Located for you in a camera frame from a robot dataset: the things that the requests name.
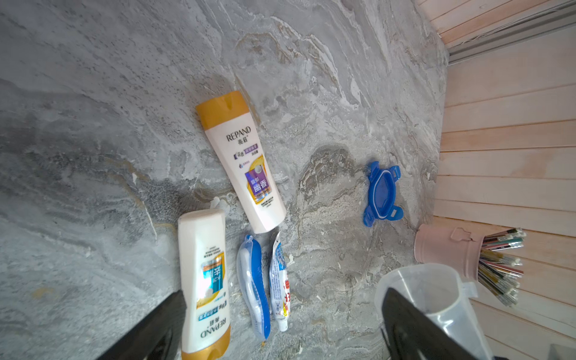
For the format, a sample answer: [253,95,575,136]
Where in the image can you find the blue container lid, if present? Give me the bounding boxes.
[363,161,404,227]

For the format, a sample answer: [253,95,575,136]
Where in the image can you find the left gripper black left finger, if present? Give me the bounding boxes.
[99,290,187,359]

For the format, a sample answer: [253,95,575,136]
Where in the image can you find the small white toothpaste tube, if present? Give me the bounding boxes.
[269,229,291,332]

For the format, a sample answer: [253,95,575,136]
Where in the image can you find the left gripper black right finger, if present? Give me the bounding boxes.
[381,288,474,359]

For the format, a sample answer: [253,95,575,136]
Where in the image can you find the white orange conditioner tube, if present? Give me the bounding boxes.
[178,209,231,359]

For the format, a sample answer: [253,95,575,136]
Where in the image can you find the orange cap shampoo tube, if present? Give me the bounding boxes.
[196,91,287,234]

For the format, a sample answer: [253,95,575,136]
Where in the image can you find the bundle of coloured pencils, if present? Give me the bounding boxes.
[477,227,527,307]

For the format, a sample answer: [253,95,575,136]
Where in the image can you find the blue packaged toothbrush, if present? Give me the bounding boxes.
[236,235,271,342]

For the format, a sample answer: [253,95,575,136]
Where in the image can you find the clear plastic container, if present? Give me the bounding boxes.
[374,263,494,359]

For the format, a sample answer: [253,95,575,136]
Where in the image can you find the pink pencil cup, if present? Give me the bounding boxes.
[414,224,484,280]

